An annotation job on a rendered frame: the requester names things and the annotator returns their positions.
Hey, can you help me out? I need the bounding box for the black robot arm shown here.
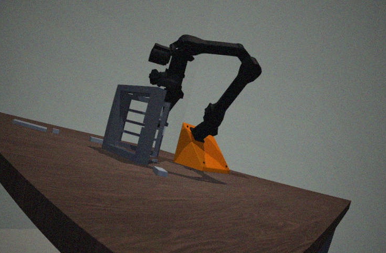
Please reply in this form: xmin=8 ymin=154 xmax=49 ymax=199
xmin=148 ymin=34 xmax=262 ymax=143

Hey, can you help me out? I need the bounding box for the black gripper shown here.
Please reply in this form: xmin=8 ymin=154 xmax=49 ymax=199
xmin=157 ymin=67 xmax=185 ymax=110

